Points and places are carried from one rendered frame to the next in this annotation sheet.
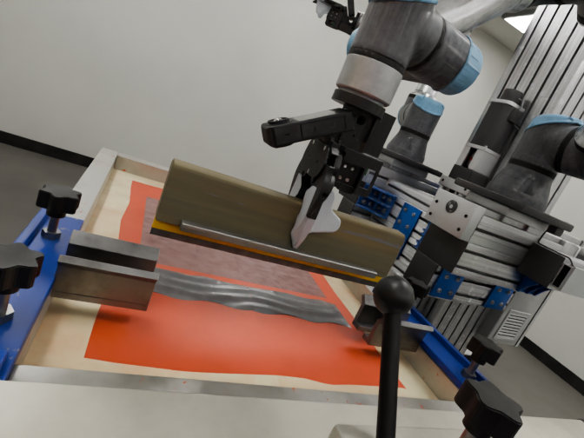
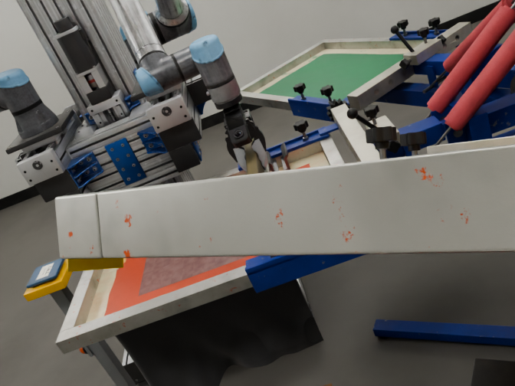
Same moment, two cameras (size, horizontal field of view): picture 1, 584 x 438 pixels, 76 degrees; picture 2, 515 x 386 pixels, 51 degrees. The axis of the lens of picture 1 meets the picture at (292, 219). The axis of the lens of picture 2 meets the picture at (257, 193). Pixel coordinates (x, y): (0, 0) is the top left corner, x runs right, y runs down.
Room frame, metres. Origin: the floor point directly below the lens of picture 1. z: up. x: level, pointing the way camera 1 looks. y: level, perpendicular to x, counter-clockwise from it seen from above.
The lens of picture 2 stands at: (-0.15, 1.10, 1.66)
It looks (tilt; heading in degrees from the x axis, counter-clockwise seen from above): 26 degrees down; 302
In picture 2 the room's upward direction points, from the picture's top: 24 degrees counter-clockwise
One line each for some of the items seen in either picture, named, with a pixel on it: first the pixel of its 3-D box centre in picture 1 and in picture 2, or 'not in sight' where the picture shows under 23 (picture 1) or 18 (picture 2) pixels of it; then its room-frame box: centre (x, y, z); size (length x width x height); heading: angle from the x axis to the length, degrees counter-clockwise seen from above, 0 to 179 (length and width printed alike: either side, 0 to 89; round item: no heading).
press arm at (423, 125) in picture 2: not in sight; (408, 139); (0.15, -0.17, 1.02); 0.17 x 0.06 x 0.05; 25
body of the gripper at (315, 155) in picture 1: (346, 145); (236, 118); (0.52, -0.03, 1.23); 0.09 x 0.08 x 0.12; 115
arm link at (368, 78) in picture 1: (366, 83); (223, 91); (0.52, -0.02, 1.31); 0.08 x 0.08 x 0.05
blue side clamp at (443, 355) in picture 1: (423, 352); (284, 155); (0.56, -0.28, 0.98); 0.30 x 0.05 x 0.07; 25
